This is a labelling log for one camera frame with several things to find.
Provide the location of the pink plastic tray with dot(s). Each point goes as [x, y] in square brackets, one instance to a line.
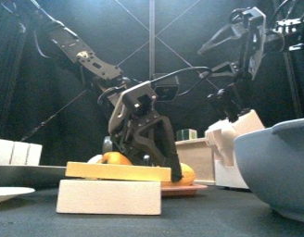
[187, 189]

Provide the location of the black frame post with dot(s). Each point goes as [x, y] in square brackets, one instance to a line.
[291, 83]

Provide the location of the white upright block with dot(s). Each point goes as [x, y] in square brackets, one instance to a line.
[35, 154]
[20, 153]
[3, 152]

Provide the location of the white rectangular block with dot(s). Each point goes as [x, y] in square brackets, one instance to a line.
[110, 197]

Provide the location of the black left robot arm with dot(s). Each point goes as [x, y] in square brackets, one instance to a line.
[88, 60]

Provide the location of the green cube with white stripe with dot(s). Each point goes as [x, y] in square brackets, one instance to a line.
[187, 134]

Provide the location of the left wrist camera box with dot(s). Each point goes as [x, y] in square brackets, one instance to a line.
[166, 88]

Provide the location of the vertical metal frame pole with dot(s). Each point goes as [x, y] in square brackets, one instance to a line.
[152, 31]

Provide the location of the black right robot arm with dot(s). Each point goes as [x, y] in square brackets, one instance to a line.
[289, 34]

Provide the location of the yellow toy corn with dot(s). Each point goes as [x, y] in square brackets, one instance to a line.
[188, 176]

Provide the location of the white plate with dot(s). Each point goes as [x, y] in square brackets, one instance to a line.
[8, 193]

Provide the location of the grey flat tray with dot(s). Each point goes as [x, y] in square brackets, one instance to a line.
[27, 176]

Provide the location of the light blue bowl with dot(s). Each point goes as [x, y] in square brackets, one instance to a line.
[278, 166]

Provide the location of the orange toy bell pepper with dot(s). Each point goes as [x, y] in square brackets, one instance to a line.
[115, 158]

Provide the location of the light wooden box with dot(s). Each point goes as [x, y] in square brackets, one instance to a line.
[195, 160]

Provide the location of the yellow wooden board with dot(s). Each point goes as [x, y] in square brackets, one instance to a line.
[118, 172]

